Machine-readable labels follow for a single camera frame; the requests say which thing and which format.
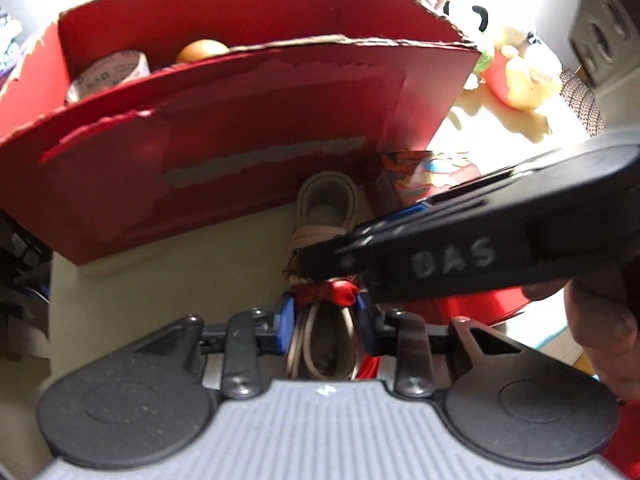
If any red patterned gift packet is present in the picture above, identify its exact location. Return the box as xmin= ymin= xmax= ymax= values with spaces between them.
xmin=367 ymin=151 xmax=480 ymax=214

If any wooden gourd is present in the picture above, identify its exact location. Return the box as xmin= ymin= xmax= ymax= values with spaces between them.
xmin=175 ymin=39 xmax=229 ymax=64

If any roll of printed tape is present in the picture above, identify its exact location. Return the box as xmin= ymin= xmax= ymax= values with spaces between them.
xmin=65 ymin=50 xmax=151 ymax=104

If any person's right hand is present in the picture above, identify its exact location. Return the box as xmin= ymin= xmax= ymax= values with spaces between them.
xmin=522 ymin=269 xmax=639 ymax=402

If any yellow orange plush toy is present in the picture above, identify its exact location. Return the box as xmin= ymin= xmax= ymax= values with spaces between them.
xmin=482 ymin=27 xmax=562 ymax=110

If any red cardboard box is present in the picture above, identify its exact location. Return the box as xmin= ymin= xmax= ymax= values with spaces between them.
xmin=1 ymin=0 xmax=478 ymax=264

